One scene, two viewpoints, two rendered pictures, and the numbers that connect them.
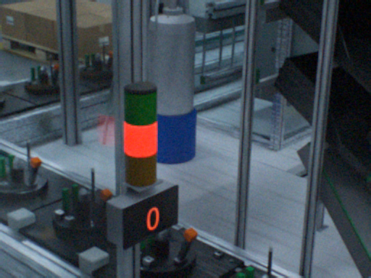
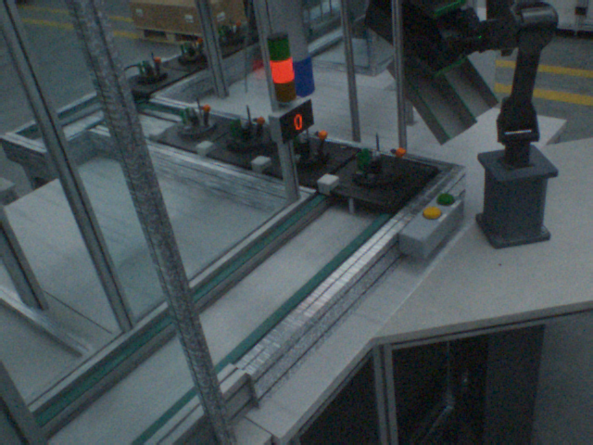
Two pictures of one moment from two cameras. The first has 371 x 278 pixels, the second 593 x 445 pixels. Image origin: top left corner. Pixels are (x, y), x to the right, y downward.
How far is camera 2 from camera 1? 0.40 m
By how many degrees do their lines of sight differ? 12
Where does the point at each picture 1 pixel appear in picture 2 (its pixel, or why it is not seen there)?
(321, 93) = (397, 22)
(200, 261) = (332, 153)
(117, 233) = (278, 134)
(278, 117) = (372, 50)
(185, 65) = (297, 21)
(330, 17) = not seen: outside the picture
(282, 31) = not seen: outside the picture
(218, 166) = (333, 94)
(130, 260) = (288, 153)
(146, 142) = (286, 72)
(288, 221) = (388, 122)
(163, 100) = not seen: hidden behind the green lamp
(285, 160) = (382, 82)
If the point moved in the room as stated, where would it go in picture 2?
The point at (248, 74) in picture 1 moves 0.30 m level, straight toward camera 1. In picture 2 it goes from (345, 18) to (348, 53)
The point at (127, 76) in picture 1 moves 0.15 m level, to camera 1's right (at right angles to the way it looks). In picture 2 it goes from (268, 30) to (332, 20)
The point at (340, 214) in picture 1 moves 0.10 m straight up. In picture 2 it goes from (420, 105) to (420, 70)
